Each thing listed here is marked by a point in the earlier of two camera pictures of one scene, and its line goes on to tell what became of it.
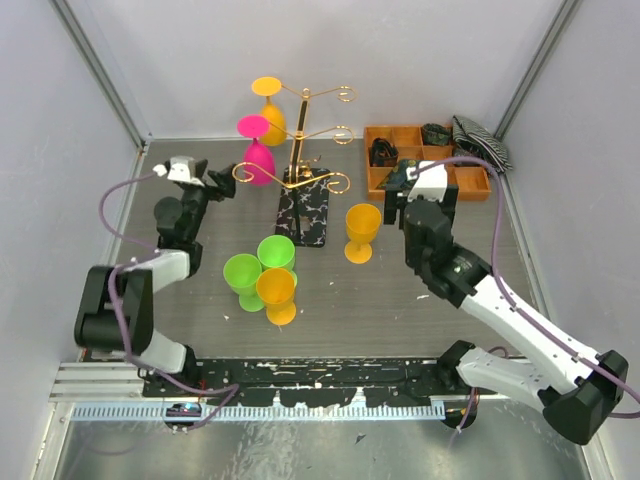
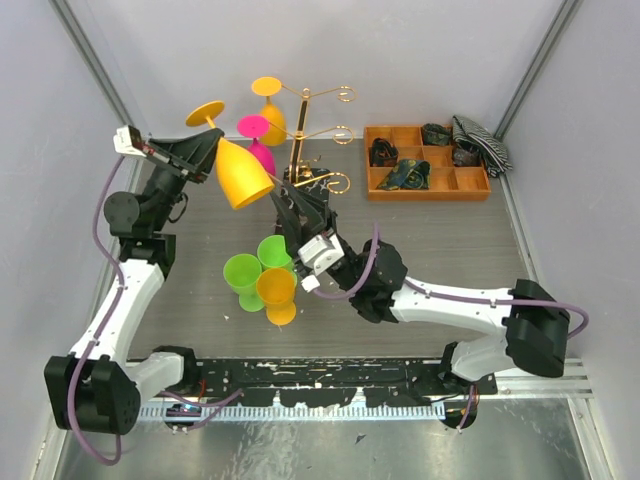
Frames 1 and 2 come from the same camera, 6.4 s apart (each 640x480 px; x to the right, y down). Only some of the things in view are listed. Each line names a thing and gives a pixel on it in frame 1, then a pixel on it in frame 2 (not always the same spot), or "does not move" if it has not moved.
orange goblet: x=362 y=223 → x=245 y=182
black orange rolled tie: x=382 y=153 does not move
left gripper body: x=196 y=199 → x=165 y=160
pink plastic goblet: x=255 y=126 does not move
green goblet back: x=276 y=252 does not move
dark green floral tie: x=436 y=135 does not move
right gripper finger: x=390 y=207 → x=289 y=224
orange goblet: x=267 y=87 does not move
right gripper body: x=447 y=202 → x=331 y=231
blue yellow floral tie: x=396 y=179 does not move
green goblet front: x=241 y=273 does not move
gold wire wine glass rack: x=302 y=218 does not move
